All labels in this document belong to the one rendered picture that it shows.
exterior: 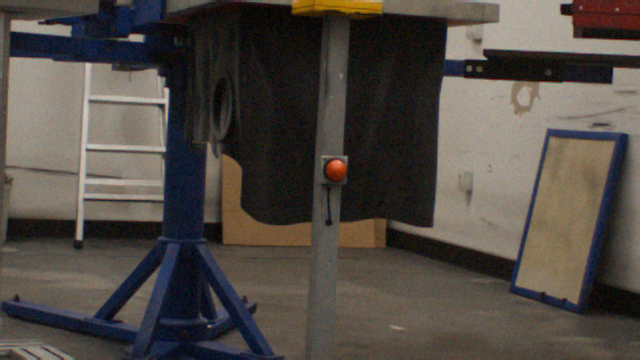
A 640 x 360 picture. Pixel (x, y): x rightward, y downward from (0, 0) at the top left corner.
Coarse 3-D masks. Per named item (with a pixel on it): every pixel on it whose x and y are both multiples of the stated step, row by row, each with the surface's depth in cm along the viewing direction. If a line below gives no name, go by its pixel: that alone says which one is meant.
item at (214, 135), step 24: (192, 24) 293; (216, 24) 273; (192, 48) 296; (216, 48) 277; (192, 72) 297; (216, 72) 274; (192, 96) 299; (216, 96) 273; (192, 120) 299; (216, 120) 273; (216, 144) 272; (240, 144) 262
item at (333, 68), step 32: (320, 0) 226; (352, 0) 228; (320, 64) 235; (320, 96) 234; (320, 128) 234; (320, 160) 232; (320, 192) 233; (320, 224) 233; (320, 256) 234; (320, 288) 234; (320, 320) 234; (320, 352) 235
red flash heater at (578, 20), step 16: (576, 0) 346; (592, 0) 345; (608, 0) 344; (624, 0) 344; (576, 16) 347; (592, 16) 346; (608, 16) 345; (624, 16) 344; (576, 32) 366; (592, 32) 382; (608, 32) 379; (624, 32) 375
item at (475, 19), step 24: (168, 0) 287; (192, 0) 265; (216, 0) 247; (240, 0) 245; (264, 0) 247; (288, 0) 248; (384, 0) 255; (408, 0) 256; (432, 0) 258; (456, 0) 260; (456, 24) 275
